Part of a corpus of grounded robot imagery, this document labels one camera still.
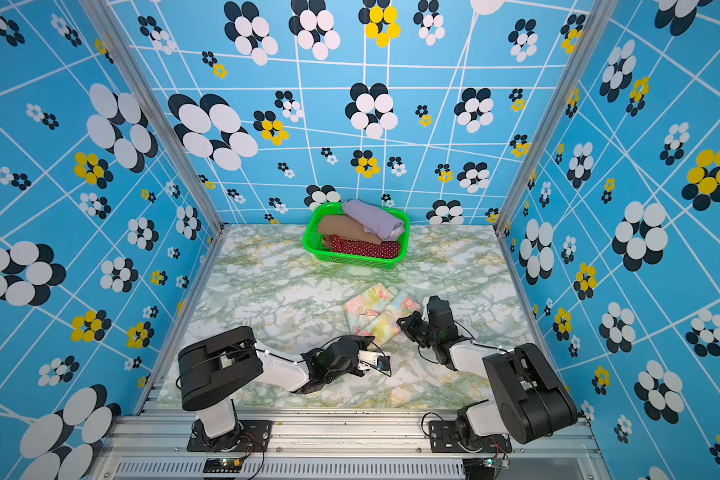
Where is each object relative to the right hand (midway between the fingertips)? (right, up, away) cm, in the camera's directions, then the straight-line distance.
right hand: (400, 319), depth 90 cm
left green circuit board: (-46, -32, -18) cm, 59 cm away
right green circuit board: (+17, -31, -20) cm, 41 cm away
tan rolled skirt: (-19, +30, +17) cm, 39 cm away
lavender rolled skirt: (-8, +33, +17) cm, 38 cm away
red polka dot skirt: (-4, +21, +14) cm, 26 cm away
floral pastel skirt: (-7, +2, +2) cm, 8 cm away
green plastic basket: (-30, +25, +17) cm, 43 cm away
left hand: (-8, -5, -3) cm, 10 cm away
